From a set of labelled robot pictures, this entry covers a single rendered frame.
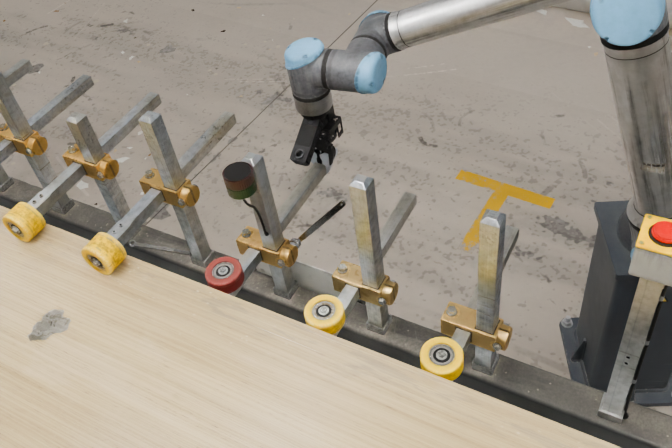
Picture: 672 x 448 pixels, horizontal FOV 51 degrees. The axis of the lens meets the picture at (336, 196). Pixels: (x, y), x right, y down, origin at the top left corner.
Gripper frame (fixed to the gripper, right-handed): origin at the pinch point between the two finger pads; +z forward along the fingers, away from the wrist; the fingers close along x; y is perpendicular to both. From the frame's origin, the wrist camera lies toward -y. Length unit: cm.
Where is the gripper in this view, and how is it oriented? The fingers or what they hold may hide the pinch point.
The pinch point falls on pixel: (322, 172)
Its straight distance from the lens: 181.5
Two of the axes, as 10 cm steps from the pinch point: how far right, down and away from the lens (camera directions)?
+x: -8.7, -2.6, 4.2
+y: 4.8, -6.8, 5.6
